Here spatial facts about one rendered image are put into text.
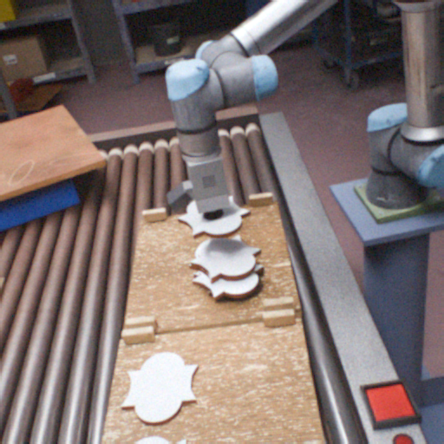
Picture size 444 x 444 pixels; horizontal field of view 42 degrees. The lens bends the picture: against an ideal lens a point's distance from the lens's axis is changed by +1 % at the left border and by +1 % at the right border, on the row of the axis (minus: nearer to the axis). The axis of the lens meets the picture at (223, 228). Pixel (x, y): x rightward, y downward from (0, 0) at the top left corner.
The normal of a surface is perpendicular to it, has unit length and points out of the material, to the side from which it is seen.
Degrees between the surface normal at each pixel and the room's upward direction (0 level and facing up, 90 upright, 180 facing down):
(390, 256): 90
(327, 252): 0
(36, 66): 90
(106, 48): 90
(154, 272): 0
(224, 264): 0
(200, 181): 90
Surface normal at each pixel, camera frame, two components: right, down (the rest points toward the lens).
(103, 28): 0.15, 0.54
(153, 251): -0.15, -0.81
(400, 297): -0.07, 0.58
